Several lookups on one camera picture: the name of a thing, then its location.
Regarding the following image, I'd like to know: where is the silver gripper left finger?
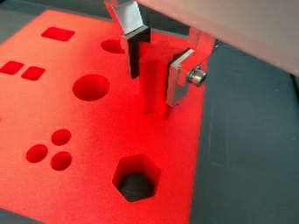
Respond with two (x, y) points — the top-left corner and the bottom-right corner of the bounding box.
(104, 0), (150, 79)

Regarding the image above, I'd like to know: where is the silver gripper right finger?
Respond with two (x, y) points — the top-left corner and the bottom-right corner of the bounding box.
(164, 27), (220, 108)

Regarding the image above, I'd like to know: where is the red star peg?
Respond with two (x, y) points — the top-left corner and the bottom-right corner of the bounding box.
(138, 38), (182, 119)

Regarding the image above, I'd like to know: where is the red shape sorter block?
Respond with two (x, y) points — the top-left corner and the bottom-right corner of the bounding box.
(0, 10), (204, 224)

